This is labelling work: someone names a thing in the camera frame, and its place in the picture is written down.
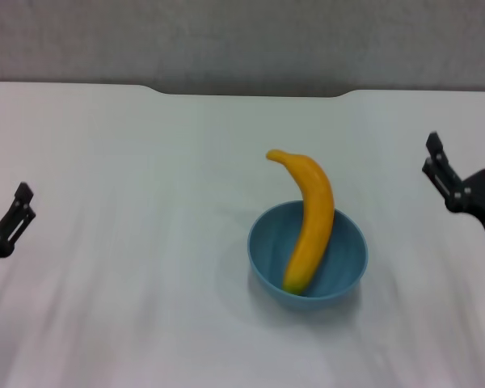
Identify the blue plastic bowl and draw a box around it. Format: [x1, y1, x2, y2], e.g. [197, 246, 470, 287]
[247, 201, 368, 312]

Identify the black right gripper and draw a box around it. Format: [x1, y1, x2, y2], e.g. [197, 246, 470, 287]
[421, 114, 485, 260]

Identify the yellow banana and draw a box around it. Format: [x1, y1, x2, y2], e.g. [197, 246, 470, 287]
[265, 148, 335, 295]

